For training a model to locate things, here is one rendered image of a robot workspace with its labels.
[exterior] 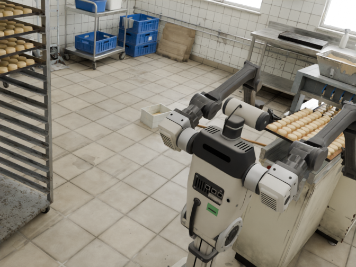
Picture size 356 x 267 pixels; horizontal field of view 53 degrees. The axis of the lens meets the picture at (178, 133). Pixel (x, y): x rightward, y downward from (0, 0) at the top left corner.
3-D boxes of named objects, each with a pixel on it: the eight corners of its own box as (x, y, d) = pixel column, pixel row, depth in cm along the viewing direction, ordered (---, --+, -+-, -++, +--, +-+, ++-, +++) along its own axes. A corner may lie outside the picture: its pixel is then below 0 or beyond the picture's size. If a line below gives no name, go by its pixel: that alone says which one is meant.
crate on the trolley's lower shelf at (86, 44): (96, 42, 583) (97, 30, 573) (116, 48, 571) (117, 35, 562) (74, 49, 536) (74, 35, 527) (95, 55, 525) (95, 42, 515)
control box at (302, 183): (261, 178, 210) (267, 159, 204) (299, 199, 198) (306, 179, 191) (258, 180, 208) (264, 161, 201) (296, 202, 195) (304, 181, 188)
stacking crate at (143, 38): (139, 35, 655) (140, 24, 646) (157, 41, 639) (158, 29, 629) (117, 39, 609) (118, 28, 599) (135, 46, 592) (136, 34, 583)
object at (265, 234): (274, 213, 295) (310, 116, 253) (314, 237, 277) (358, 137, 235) (228, 257, 246) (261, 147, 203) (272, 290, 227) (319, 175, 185)
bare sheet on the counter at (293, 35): (278, 34, 484) (278, 33, 483) (286, 31, 516) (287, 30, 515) (323, 46, 460) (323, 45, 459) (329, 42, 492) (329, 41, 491)
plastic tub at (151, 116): (151, 129, 391) (153, 116, 383) (139, 121, 404) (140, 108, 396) (171, 123, 411) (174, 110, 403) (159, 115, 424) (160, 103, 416)
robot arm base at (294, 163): (273, 181, 125) (273, 162, 115) (285, 165, 128) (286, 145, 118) (296, 194, 120) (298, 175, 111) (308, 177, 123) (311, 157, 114)
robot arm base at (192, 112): (188, 118, 135) (194, 138, 144) (202, 104, 138) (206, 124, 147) (171, 109, 139) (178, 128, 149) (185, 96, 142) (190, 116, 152)
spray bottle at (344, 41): (337, 47, 490) (344, 28, 478) (339, 46, 499) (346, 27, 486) (343, 49, 487) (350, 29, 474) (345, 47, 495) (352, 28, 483)
